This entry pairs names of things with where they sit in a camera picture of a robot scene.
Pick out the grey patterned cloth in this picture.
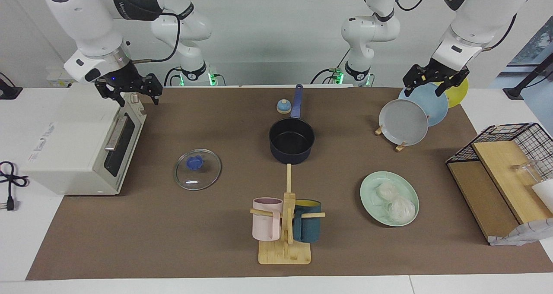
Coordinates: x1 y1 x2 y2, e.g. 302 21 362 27
488 218 553 246

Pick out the glass lid with blue knob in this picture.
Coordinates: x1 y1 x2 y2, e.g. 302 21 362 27
174 149 222 191

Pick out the black left base cable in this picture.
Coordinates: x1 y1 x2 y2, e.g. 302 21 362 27
310 48 351 85

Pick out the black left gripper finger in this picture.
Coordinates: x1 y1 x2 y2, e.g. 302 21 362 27
402 65 423 97
435 71 470 97

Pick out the wooden plate rack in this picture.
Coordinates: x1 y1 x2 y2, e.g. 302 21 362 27
375 117 409 152

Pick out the light blue plate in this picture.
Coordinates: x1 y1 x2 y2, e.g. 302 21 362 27
398 82 449 127

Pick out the dark teal mug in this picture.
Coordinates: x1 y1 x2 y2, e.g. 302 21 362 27
293 199 322 243

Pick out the clear glass cup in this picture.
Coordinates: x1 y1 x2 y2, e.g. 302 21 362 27
512 160 543 184

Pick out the dark blue saucepan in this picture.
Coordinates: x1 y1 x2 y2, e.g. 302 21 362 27
269 84 315 164

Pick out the grey plate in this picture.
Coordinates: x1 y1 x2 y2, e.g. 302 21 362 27
379 99 429 146

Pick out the black desk clamp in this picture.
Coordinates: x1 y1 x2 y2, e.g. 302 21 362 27
0 73 23 99

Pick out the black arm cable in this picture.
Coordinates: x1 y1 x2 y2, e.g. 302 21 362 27
130 11 181 63
389 0 519 53

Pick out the black right base cable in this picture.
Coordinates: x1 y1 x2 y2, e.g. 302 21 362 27
163 66 184 87

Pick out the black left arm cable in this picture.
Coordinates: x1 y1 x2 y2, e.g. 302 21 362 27
389 0 519 53

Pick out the white power strip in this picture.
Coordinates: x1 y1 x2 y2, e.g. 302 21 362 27
47 67 75 88

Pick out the white vermicelli bundle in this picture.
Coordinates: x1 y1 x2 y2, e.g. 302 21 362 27
376 182 399 202
386 197 416 224

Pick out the white toaster oven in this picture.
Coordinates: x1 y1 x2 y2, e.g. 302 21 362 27
21 83 147 196

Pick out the pink mug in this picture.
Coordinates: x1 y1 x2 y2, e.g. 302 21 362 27
252 197 283 242

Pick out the wooden shelf rack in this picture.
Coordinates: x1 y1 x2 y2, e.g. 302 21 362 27
447 141 553 243

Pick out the black base cable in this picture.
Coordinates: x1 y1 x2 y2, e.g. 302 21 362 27
163 66 184 87
310 48 351 85

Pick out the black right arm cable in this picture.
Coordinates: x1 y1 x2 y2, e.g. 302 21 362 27
130 11 181 63

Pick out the white cup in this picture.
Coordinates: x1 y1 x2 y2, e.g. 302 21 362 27
531 180 553 212

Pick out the yellow plate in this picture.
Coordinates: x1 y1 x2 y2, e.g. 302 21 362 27
434 76 469 109

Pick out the wooden mug rack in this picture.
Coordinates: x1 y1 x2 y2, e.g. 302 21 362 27
250 164 326 265

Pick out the black wire basket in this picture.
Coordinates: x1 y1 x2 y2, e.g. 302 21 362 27
446 123 553 180

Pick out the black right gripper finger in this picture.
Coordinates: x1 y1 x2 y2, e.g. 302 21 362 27
105 88 126 108
148 85 164 106

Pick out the light green plate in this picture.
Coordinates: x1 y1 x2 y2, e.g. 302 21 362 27
360 171 420 227

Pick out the brown table mat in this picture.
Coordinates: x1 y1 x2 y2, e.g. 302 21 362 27
26 87 553 281

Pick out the black power cord with plug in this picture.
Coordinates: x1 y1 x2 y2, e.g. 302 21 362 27
0 161 30 211

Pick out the window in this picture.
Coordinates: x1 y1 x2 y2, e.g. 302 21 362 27
509 18 553 66

